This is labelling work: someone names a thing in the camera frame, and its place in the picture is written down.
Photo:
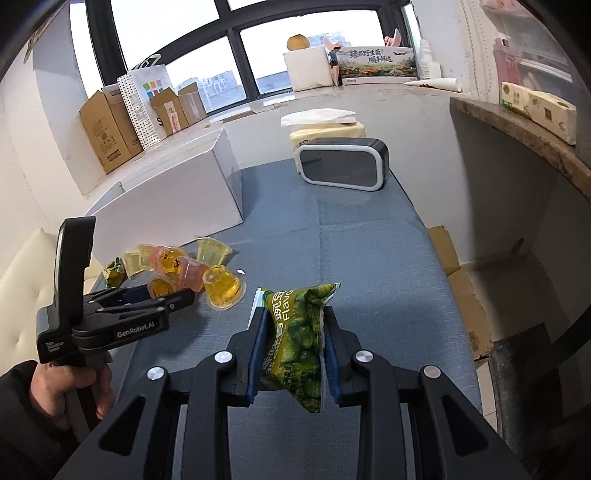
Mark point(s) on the large brown cardboard box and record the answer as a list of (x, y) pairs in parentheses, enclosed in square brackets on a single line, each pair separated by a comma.
[(108, 129)]

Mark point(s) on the small green snack packet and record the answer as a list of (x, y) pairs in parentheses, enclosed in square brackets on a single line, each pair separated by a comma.
[(114, 272)]

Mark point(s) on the pink plastic item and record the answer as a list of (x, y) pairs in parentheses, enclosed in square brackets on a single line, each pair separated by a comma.
[(396, 38)]

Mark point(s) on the pile of jelly cups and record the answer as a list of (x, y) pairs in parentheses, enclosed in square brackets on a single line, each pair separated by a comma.
[(221, 286)]

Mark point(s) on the orange round fruit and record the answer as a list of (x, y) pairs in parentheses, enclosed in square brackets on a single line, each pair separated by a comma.
[(297, 42)]

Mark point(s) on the large green snack packet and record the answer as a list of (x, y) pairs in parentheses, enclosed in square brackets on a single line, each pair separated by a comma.
[(295, 346)]

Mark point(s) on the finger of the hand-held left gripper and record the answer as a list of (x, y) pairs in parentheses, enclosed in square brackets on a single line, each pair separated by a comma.
[(134, 293), (178, 300)]

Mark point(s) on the white dotted box colour squares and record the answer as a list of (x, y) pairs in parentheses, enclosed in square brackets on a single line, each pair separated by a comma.
[(143, 101)]

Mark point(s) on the flattened cardboard boxes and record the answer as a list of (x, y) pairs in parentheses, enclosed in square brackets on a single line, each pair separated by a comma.
[(464, 295)]

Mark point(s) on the black window frame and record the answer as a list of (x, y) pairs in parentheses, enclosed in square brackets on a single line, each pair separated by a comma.
[(233, 27)]

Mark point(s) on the white plastic bottle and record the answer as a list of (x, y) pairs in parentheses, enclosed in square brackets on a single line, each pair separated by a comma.
[(429, 62)]

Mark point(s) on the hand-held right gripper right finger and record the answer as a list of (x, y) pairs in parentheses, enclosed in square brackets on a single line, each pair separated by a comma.
[(330, 364)]

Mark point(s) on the cream printed tissue pack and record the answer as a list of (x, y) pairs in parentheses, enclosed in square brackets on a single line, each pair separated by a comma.
[(538, 108)]

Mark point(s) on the person's left forearm dark sleeve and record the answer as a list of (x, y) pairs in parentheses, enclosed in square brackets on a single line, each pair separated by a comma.
[(27, 438)]

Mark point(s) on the white paper cone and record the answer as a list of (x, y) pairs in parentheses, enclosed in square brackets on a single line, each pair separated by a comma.
[(436, 84)]

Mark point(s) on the open plain cardboard box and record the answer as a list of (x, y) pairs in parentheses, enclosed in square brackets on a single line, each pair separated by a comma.
[(194, 104)]

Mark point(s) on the open cardboard box pink label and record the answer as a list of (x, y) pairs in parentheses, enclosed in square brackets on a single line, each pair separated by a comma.
[(167, 113)]

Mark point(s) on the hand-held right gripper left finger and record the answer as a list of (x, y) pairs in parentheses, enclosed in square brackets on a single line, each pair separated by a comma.
[(258, 355)]

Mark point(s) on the large white box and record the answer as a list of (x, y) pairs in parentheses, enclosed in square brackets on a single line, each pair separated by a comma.
[(184, 189)]

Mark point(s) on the person's left hand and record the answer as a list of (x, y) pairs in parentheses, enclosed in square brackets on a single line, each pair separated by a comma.
[(48, 383)]

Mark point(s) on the yellow tissue pack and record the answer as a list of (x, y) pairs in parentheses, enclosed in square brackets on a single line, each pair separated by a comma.
[(323, 127)]

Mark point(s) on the flat white box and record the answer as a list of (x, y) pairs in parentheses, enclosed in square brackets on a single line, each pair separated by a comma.
[(104, 196)]

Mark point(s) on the white foam box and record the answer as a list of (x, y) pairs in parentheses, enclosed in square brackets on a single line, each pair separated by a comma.
[(309, 69)]

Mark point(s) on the white padded cushion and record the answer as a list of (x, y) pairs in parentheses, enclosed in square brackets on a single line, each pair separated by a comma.
[(23, 281)]

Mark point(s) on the landscape printed box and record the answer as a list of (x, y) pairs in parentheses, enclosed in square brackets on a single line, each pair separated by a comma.
[(376, 64)]

